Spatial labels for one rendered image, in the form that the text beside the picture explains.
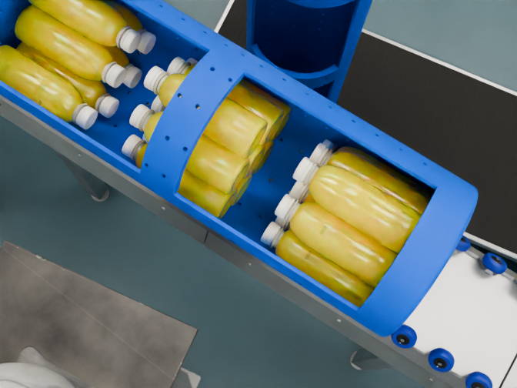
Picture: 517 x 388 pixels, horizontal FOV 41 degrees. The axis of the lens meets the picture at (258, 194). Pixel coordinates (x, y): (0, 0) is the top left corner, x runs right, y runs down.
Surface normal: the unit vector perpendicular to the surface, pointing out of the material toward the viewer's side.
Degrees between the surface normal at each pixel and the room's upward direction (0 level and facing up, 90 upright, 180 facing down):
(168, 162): 49
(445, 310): 0
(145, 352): 5
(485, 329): 0
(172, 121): 25
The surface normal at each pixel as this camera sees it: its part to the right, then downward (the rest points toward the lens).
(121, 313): 0.07, -0.32
